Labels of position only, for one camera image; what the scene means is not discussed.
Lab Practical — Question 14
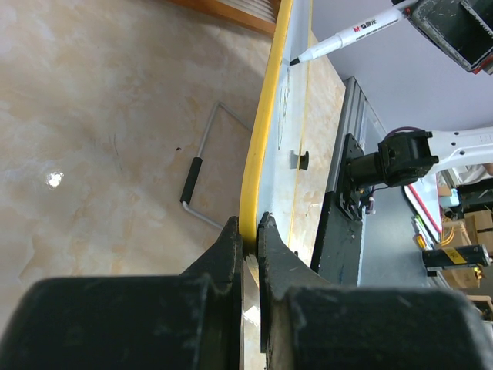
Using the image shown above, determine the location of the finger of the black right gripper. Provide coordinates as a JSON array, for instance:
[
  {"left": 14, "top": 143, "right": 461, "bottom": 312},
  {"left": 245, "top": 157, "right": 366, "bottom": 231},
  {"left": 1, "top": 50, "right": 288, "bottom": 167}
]
[{"left": 409, "top": 0, "right": 492, "bottom": 73}]

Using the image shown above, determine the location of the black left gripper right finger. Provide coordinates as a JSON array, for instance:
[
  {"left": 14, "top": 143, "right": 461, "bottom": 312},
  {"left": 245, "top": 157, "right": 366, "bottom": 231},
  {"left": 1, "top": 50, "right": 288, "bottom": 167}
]
[{"left": 257, "top": 214, "right": 492, "bottom": 369}]

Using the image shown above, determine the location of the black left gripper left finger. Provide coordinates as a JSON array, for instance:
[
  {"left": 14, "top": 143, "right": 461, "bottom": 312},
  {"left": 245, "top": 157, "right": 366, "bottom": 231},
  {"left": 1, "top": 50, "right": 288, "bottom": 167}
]
[{"left": 1, "top": 217, "right": 243, "bottom": 369}]

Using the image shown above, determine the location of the white marker pen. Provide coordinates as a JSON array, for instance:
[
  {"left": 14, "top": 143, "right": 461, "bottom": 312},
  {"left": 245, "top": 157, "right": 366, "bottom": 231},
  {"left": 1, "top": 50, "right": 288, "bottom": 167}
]
[{"left": 290, "top": 1, "right": 418, "bottom": 66}]

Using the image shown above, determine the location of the yellow framed whiteboard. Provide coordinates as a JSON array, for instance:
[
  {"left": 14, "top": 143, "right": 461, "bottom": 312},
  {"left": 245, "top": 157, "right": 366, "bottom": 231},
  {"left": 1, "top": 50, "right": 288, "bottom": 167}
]
[{"left": 238, "top": 0, "right": 347, "bottom": 370}]

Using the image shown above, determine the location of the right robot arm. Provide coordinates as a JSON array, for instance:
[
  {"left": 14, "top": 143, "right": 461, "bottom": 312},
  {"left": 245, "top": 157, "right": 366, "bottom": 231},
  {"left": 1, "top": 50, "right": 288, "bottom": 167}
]
[{"left": 339, "top": 1, "right": 492, "bottom": 190}]

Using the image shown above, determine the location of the metal whiteboard stand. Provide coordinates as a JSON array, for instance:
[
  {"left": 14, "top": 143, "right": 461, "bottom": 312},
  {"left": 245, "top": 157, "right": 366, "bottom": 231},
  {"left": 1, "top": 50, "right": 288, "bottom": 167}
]
[{"left": 179, "top": 101, "right": 251, "bottom": 229}]

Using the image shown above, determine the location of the red framed whiteboard background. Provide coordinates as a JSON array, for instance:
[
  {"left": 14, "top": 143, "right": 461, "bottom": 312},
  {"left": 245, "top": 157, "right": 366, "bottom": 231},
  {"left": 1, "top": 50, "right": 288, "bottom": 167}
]
[{"left": 403, "top": 180, "right": 443, "bottom": 243}]

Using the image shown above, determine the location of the black yellow cylinder background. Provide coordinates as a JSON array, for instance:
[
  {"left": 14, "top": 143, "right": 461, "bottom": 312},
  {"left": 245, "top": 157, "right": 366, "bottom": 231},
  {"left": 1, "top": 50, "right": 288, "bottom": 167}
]
[{"left": 421, "top": 244, "right": 492, "bottom": 277}]

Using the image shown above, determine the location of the orange wooden shelf rack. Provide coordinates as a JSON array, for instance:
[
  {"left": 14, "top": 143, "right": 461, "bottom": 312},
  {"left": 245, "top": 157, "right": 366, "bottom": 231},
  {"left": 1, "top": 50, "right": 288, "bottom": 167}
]
[{"left": 172, "top": 0, "right": 281, "bottom": 37}]

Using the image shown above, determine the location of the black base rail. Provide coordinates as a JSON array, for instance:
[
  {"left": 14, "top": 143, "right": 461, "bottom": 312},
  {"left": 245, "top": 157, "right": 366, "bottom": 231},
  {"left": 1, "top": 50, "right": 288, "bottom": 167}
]
[{"left": 310, "top": 133, "right": 364, "bottom": 286}]

